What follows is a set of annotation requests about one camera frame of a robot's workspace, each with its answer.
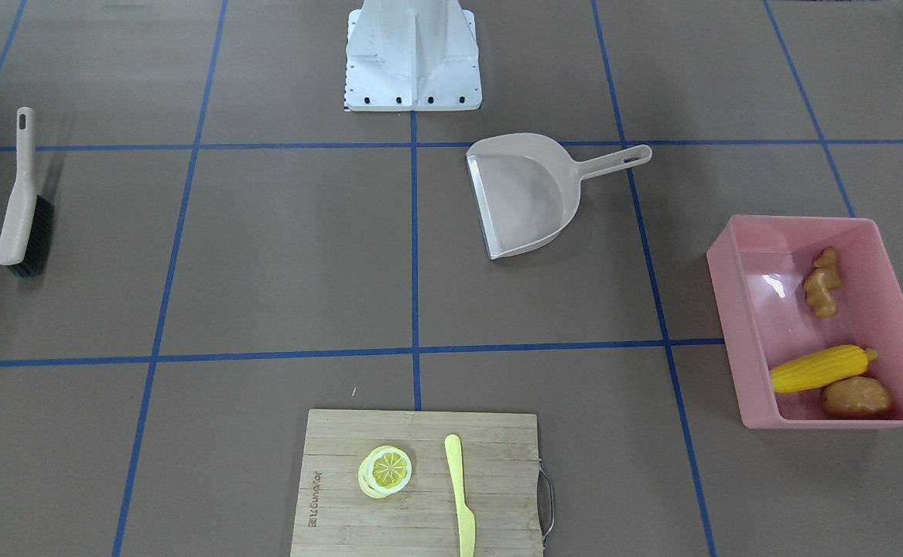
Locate beige plastic dustpan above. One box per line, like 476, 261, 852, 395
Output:
466, 133, 652, 260

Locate tan ginger root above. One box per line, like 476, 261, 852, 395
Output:
802, 247, 844, 320

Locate yellow corn cob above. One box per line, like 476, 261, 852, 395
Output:
770, 344, 879, 394

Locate brown potato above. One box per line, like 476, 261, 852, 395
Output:
822, 376, 894, 419

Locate beige hand brush black bristles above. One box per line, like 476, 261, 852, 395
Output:
0, 107, 54, 279

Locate pink plastic bin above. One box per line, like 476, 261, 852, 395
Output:
706, 215, 903, 429

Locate bamboo cutting board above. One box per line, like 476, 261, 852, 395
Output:
289, 409, 544, 556

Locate yellow lemon slices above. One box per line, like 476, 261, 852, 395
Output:
357, 446, 413, 498

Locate yellow plastic knife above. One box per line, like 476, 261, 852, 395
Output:
444, 434, 477, 556

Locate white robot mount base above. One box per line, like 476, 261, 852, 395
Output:
343, 1, 483, 112

